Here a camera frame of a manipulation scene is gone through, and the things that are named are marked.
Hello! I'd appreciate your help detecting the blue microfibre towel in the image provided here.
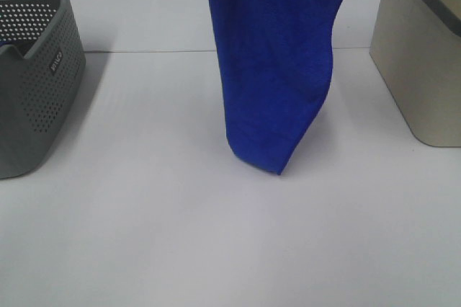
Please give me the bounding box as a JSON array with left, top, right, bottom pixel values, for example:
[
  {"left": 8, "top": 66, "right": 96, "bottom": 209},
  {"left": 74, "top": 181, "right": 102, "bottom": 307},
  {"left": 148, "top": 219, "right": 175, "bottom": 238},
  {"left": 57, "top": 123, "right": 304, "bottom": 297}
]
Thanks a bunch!
[{"left": 209, "top": 0, "right": 343, "bottom": 174}]

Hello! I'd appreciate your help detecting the grey perforated plastic basket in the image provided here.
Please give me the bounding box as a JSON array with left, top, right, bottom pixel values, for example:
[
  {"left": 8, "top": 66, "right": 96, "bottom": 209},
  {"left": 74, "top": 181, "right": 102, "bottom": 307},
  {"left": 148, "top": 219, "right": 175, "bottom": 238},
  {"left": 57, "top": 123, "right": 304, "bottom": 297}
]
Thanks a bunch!
[{"left": 1, "top": 0, "right": 86, "bottom": 179}]

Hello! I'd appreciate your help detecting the beige plastic bin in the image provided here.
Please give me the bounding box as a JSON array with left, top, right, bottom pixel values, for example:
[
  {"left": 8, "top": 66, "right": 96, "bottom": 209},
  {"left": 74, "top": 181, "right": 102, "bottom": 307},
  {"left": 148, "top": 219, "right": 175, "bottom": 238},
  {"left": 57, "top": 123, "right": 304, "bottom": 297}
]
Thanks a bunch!
[{"left": 370, "top": 0, "right": 460, "bottom": 147}]

